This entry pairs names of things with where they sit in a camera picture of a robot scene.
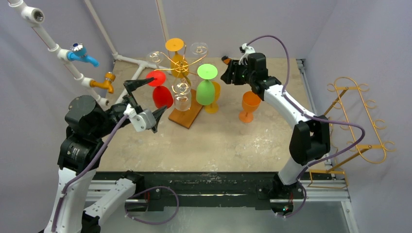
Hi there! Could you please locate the red plastic goblet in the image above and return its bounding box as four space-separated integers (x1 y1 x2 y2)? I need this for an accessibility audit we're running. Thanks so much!
146 70 173 108

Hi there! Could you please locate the green plastic cup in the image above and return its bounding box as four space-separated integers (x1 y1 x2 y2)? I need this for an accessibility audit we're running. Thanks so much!
196 64 218 106

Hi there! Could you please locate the orange plastic goblet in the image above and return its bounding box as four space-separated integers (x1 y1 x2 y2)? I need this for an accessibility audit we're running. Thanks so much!
239 91 261 123

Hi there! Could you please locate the gold wire wine glass rack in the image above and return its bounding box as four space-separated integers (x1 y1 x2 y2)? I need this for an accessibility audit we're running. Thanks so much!
146 44 202 129

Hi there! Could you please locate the yellow plastic goblet back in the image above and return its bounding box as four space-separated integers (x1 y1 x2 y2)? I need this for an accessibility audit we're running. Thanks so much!
204 81 221 114

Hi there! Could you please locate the yellow plastic goblet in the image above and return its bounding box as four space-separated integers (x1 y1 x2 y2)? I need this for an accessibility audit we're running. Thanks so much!
165 38 189 78
204 81 221 114

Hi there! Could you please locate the ribbed clear wine glass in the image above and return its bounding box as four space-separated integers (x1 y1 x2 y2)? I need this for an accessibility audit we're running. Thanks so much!
190 42 208 66

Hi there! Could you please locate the yellow plastic goblet front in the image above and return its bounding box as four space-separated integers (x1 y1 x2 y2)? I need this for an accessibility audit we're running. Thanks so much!
165 38 189 78

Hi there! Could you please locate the gold wall hook rack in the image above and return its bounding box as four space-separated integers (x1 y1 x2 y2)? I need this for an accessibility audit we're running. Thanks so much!
305 77 396 190

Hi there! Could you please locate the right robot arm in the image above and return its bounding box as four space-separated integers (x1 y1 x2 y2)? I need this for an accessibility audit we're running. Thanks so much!
221 53 330 198

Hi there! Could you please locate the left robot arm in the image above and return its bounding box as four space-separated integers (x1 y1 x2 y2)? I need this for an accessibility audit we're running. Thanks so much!
44 77 166 233

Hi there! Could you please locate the black orange hex key set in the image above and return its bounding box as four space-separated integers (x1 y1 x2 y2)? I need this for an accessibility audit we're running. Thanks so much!
221 55 231 65

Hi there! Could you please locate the orange brass tap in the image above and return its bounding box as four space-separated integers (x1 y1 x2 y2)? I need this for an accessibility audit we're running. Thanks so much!
89 72 116 94

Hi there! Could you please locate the blue tap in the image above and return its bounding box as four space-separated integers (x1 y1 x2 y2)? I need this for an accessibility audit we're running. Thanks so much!
67 43 100 67

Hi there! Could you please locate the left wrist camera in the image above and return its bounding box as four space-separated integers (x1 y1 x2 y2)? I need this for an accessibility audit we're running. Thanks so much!
123 104 157 133

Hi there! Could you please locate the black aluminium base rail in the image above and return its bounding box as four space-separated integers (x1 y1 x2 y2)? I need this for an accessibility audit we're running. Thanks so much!
85 171 349 211

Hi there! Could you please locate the white pvc pipe frame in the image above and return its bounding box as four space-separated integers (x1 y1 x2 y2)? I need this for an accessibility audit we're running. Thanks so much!
6 0 181 110

